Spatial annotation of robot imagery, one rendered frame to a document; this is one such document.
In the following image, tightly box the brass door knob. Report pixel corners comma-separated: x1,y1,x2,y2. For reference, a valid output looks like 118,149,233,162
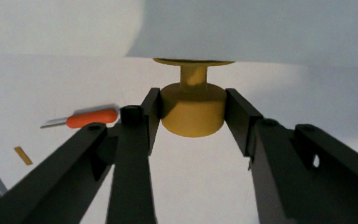
153,58,236,138

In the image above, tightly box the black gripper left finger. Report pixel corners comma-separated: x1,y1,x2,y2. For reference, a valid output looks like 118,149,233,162
0,87,160,224

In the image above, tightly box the orange-handled screwdriver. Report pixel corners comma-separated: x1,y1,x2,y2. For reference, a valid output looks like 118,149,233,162
41,109,118,129

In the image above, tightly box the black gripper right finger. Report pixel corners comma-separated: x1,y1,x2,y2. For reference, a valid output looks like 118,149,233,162
225,88,358,224

